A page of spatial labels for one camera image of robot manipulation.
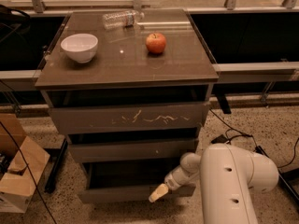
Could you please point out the black table leg left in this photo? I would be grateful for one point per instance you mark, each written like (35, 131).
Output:
(57, 157)

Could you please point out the white ceramic bowl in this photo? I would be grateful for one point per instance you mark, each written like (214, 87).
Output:
(80, 48)

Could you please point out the clear plastic water bottle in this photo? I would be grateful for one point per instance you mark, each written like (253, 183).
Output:
(122, 19)

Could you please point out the brown cardboard box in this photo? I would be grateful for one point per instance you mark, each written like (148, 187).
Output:
(26, 163)

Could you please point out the black metal floor bar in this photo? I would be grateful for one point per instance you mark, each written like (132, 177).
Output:
(287, 182)

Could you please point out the small black power adapter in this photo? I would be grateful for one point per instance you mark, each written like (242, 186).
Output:
(220, 139)

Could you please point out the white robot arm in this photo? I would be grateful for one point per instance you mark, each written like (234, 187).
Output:
(227, 175)

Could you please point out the grey bottom drawer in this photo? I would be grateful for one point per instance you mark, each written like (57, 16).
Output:
(124, 181)

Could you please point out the grey top drawer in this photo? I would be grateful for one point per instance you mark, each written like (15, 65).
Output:
(126, 118)

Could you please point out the grey drawer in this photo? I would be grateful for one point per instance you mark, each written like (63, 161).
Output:
(127, 151)
(124, 181)
(126, 118)

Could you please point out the grey middle drawer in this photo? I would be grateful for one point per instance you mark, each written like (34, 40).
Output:
(127, 151)

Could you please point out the red apple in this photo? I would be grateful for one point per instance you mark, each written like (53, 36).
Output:
(156, 43)

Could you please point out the grey drawer cabinet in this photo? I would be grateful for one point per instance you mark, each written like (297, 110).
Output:
(124, 72)

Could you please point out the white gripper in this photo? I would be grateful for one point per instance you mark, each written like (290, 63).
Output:
(172, 180)

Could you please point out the black bag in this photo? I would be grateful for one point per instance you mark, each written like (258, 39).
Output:
(16, 19)

